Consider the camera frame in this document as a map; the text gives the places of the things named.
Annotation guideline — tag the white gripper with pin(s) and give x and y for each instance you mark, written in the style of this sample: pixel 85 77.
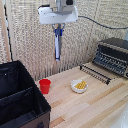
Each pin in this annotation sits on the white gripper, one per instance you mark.
pixel 57 15

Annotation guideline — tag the black toaster oven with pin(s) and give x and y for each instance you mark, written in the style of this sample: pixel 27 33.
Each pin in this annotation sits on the black toaster oven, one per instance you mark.
pixel 112 57

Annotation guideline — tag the black fabric storage box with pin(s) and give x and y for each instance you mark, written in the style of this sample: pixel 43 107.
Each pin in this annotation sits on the black fabric storage box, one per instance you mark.
pixel 20 96

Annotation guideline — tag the red plastic cup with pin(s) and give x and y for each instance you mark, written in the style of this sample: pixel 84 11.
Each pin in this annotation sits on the red plastic cup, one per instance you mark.
pixel 44 86

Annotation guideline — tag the white bowl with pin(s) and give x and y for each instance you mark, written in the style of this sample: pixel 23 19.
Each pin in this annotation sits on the white bowl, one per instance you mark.
pixel 75 88

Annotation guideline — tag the yellow food pieces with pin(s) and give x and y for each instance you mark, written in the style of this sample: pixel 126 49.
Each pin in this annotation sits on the yellow food pieces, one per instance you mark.
pixel 80 85

